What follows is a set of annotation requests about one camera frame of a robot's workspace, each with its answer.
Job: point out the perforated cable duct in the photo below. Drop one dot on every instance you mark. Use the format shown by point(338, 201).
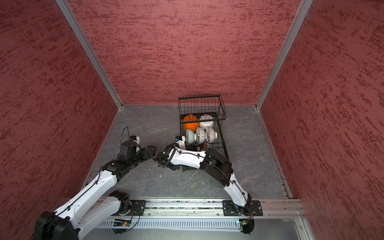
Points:
point(172, 224)

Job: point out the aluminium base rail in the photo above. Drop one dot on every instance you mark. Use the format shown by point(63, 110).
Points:
point(180, 208)

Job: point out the grey green patterned bowl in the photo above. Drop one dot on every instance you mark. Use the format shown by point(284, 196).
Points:
point(201, 136)

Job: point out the right corner aluminium profile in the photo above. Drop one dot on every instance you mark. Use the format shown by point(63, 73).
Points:
point(290, 37)

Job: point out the orange square bowl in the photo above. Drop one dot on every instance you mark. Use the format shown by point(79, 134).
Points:
point(190, 122)

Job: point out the corner aluminium profile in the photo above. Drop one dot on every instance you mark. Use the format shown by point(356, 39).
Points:
point(290, 37)
point(79, 33)

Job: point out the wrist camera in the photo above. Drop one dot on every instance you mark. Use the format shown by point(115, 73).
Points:
point(134, 139)
point(180, 141)

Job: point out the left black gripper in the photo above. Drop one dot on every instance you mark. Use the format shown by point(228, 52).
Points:
point(143, 151)

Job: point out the blue patterned bowl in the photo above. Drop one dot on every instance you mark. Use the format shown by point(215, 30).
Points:
point(199, 148)

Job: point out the left corner aluminium profile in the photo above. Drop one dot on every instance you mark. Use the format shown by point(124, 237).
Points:
point(79, 33)

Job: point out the pale green lined bowl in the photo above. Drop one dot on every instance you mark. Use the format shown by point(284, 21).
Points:
point(190, 137)

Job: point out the white lattice patterned bowl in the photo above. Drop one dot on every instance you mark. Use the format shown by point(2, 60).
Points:
point(211, 135)

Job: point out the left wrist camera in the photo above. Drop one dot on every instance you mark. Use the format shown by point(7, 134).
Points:
point(134, 139)

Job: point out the black wire dish rack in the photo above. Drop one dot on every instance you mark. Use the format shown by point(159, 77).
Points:
point(205, 113)

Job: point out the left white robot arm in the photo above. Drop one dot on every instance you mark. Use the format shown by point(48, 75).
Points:
point(51, 226)

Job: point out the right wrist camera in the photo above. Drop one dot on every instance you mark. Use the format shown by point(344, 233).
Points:
point(180, 141)

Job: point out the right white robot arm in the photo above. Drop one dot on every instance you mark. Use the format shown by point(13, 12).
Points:
point(215, 166)

